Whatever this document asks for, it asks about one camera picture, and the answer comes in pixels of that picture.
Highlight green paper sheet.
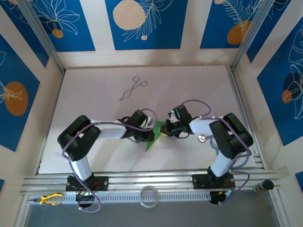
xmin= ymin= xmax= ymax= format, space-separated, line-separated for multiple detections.
xmin=144 ymin=120 xmax=166 ymax=152

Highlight white tape roll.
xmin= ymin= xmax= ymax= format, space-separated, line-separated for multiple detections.
xmin=139 ymin=185 xmax=158 ymax=209

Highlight dark capped bottle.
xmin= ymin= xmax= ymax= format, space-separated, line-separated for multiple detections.
xmin=253 ymin=179 xmax=275 ymax=193

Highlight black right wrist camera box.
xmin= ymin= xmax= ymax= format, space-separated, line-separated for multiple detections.
xmin=174 ymin=105 xmax=193 ymax=122

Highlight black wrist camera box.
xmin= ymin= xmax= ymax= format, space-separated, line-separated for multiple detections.
xmin=129 ymin=110 xmax=149 ymax=130
xmin=174 ymin=105 xmax=193 ymax=122

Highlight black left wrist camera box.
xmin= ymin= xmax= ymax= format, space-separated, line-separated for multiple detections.
xmin=129 ymin=110 xmax=149 ymax=130

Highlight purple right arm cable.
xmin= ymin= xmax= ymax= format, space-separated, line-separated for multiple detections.
xmin=173 ymin=99 xmax=252 ymax=207

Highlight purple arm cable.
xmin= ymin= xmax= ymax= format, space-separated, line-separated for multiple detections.
xmin=61 ymin=108 xmax=159 ymax=213
xmin=173 ymin=99 xmax=252 ymax=207

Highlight aluminium front rail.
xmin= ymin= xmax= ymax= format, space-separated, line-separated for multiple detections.
xmin=20 ymin=168 xmax=282 ymax=196

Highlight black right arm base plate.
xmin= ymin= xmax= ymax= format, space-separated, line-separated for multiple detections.
xmin=192 ymin=174 xmax=235 ymax=190

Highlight metal wire tongs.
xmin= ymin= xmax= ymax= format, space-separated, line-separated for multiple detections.
xmin=119 ymin=76 xmax=148 ymax=101

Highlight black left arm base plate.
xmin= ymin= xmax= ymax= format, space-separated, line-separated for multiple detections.
xmin=66 ymin=176 xmax=109 ymax=192

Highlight aluminium side rail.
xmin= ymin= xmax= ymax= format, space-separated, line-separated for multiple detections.
xmin=35 ymin=70 xmax=65 ymax=175
xmin=227 ymin=67 xmax=267 ymax=170

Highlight slotted grey cable duct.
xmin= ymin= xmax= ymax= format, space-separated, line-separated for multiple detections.
xmin=26 ymin=191 xmax=213 ymax=205

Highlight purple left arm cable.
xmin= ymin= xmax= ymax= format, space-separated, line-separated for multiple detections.
xmin=61 ymin=108 xmax=159 ymax=213

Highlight yellow handled pliers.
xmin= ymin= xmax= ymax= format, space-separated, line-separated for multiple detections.
xmin=25 ymin=192 xmax=64 ymax=206

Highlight aluminium frame post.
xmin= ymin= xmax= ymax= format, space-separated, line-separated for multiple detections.
xmin=231 ymin=0 xmax=273 ymax=70
xmin=18 ymin=0 xmax=66 ymax=73

